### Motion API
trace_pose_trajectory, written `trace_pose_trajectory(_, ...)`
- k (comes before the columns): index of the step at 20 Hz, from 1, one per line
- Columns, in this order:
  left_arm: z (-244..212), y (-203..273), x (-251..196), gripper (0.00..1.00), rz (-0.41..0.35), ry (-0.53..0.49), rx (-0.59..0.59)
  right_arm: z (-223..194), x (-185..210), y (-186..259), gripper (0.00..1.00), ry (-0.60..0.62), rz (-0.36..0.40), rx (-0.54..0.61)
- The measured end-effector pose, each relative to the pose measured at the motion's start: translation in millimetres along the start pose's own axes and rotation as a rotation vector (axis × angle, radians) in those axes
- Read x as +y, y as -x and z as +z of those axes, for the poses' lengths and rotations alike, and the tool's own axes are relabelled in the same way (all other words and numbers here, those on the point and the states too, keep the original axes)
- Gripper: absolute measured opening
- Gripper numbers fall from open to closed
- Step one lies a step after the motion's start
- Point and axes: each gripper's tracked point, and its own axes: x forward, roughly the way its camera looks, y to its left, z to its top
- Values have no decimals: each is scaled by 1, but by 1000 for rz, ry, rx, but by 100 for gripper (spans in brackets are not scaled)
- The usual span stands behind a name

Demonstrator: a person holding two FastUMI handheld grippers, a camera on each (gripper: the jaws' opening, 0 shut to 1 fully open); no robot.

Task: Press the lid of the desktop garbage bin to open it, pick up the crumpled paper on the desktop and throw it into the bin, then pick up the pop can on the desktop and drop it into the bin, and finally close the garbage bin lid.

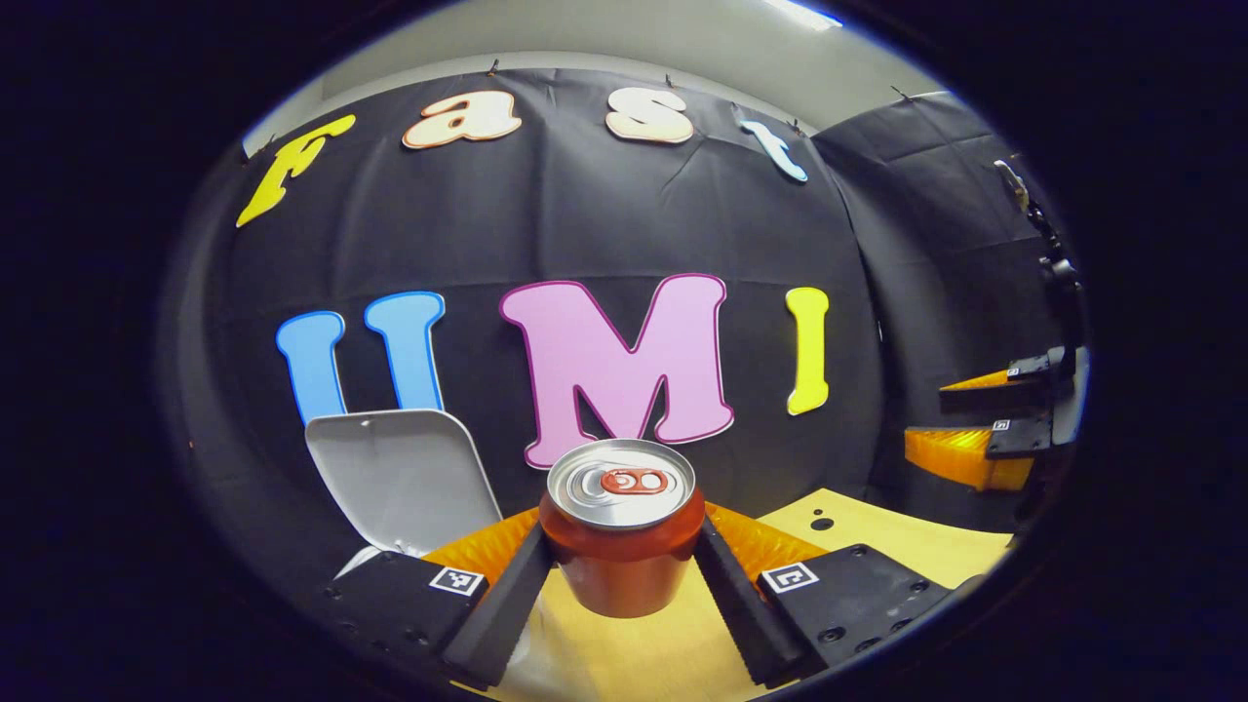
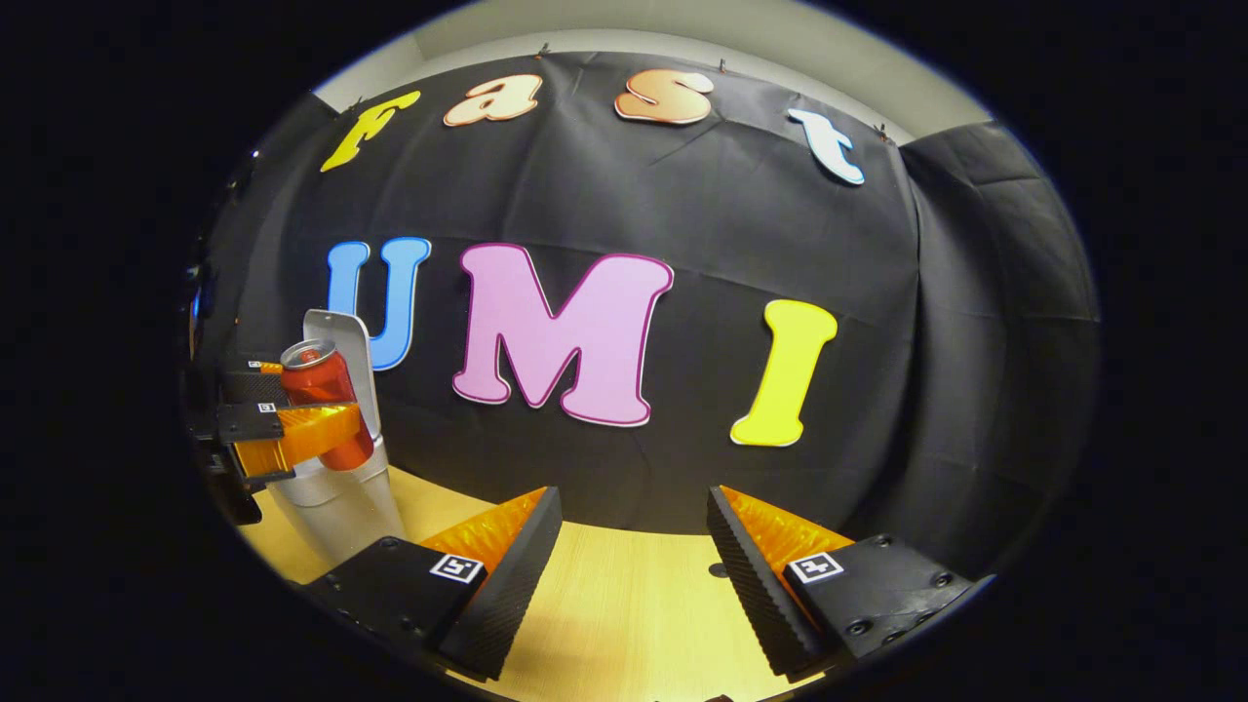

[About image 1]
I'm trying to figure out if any white desktop garbage bin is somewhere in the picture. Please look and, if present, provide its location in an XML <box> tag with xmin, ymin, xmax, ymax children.
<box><xmin>305</xmin><ymin>409</ymin><xmax>542</xmax><ymax>698</ymax></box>

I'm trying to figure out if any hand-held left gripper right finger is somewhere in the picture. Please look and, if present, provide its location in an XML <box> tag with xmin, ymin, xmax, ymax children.
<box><xmin>694</xmin><ymin>502</ymin><xmax>952</xmax><ymax>688</ymax></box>

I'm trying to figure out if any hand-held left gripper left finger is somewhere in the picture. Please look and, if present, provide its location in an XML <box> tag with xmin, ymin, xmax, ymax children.
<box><xmin>322</xmin><ymin>507</ymin><xmax>557</xmax><ymax>691</ymax></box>

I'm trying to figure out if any red pop can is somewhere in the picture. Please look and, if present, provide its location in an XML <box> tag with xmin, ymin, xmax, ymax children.
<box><xmin>538</xmin><ymin>438</ymin><xmax>706</xmax><ymax>619</ymax></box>

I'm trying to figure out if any wooden desktop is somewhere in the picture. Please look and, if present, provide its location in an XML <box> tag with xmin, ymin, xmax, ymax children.
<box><xmin>522</xmin><ymin>487</ymin><xmax>1015</xmax><ymax>702</ymax></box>

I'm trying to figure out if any black backdrop cloth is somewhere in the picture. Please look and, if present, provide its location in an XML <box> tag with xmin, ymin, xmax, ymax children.
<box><xmin>161</xmin><ymin>68</ymin><xmax>1083</xmax><ymax>605</ymax></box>

